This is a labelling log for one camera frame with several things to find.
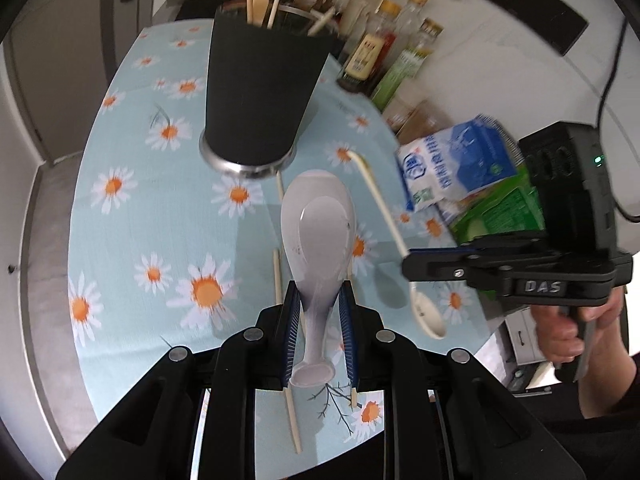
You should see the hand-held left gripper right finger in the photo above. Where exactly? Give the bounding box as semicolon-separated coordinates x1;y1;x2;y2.
337;280;587;480

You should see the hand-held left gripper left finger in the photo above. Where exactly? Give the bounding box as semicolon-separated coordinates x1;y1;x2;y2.
55;281;306;480

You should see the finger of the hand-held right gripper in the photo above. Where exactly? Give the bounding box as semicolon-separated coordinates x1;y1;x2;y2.
402;254;516;302
409;231;552;257

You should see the cream spoon with cartoon print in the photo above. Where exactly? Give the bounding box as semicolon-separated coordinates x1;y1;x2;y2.
347;148;448;340

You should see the white rice paddle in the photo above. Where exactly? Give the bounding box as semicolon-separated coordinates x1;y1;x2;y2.
279;169;357;389

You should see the black utensil holder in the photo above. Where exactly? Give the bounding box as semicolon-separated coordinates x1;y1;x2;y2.
198;2;334;179

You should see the person's right forearm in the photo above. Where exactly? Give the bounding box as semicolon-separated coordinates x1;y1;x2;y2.
580;317;640;419

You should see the person's right hand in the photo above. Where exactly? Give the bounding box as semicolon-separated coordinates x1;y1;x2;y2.
530;290;626;366

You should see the green sugar bag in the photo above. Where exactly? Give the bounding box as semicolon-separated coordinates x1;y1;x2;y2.
447;165;547;250

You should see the blue white salt bag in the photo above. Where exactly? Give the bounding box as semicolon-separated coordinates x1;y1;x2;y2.
397;114;519;212

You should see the clear spice jar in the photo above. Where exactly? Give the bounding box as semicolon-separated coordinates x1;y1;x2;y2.
385;99;442;137

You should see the blue daisy print tablecloth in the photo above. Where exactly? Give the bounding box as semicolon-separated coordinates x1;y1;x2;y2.
67;19;501;467

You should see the row of condiment bottles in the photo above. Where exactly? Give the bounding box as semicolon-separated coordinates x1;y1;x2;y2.
300;0;447;112

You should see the dark kitchen sink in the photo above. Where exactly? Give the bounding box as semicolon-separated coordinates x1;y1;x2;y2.
167;0;223;24

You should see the grey door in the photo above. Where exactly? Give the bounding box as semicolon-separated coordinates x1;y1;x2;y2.
7;0;173;163

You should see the black cable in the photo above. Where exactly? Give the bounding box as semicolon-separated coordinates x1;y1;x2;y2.
594;10;640;222

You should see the black wall outlet panel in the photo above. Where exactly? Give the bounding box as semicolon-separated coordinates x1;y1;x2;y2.
478;0;589;57

